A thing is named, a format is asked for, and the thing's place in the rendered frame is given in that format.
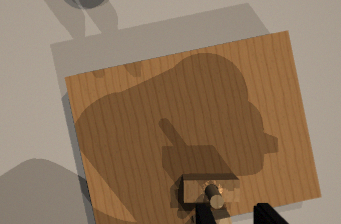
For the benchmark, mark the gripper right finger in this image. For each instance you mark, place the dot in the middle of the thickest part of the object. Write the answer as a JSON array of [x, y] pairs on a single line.
[[263, 213]]

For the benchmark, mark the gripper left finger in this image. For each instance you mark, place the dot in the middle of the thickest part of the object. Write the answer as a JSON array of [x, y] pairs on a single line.
[[204, 215]]

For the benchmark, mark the brown wooden board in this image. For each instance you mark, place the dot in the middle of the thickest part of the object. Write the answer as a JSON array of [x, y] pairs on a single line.
[[229, 108]]

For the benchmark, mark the small wooden block with hole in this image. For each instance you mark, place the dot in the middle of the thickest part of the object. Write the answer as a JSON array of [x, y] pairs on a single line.
[[194, 186]]

